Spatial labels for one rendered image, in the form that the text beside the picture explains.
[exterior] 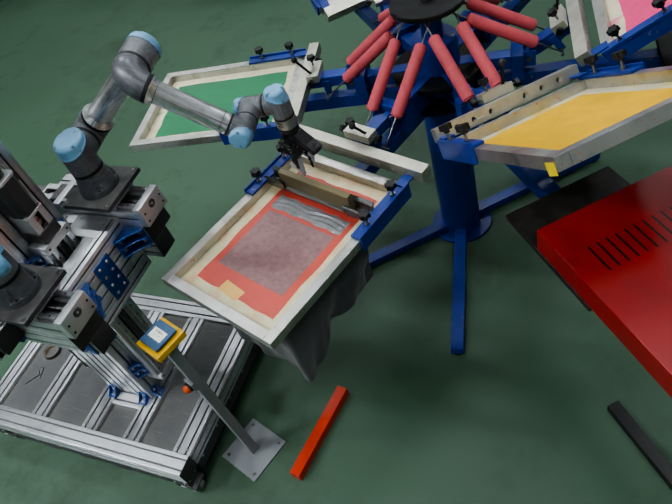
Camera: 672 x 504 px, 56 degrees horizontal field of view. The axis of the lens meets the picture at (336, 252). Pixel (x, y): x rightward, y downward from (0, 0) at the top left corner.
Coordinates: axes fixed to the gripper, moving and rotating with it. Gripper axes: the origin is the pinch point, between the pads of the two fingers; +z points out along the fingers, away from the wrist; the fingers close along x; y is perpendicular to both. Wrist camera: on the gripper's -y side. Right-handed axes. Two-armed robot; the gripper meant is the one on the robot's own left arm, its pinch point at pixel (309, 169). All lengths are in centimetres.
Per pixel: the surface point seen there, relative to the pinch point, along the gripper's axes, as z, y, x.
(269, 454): 111, 5, 76
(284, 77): 17, 74, -60
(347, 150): 9.3, 1.5, -21.5
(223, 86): 16, 103, -43
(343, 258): 13.6, -28.4, 20.9
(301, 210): 16.5, 4.4, 7.7
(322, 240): 17.0, -13.1, 15.9
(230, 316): 13, -8, 59
